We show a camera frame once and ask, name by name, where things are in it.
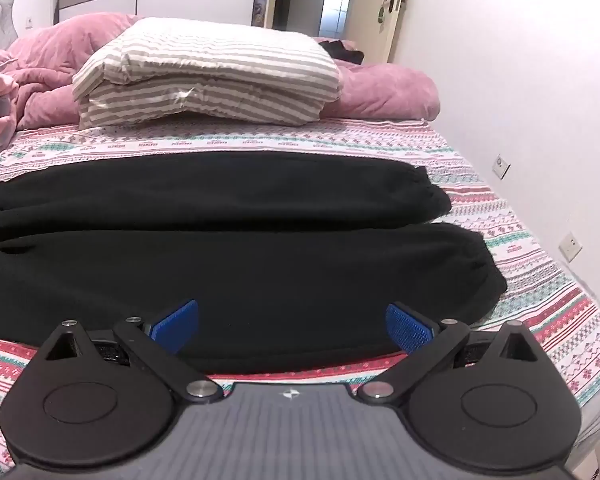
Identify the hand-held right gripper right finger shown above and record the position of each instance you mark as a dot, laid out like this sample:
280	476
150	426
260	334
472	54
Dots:
410	327

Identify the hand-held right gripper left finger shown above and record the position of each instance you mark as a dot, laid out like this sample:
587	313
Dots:
175	325

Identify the black pants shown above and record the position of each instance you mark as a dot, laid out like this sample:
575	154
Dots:
230	260

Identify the patterned bed sheet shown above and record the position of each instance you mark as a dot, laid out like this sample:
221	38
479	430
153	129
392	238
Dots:
520	280

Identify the striped folded quilt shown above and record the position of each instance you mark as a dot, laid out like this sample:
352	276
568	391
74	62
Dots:
205	70

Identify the pink duvet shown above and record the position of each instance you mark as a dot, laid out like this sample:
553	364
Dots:
45	75

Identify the dark cloth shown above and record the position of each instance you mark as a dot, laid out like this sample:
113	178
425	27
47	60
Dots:
342	52

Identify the cream door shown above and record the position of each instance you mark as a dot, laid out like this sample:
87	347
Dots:
402	35

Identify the white wall socket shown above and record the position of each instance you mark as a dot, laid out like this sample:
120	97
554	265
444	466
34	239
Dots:
502	166
570	246

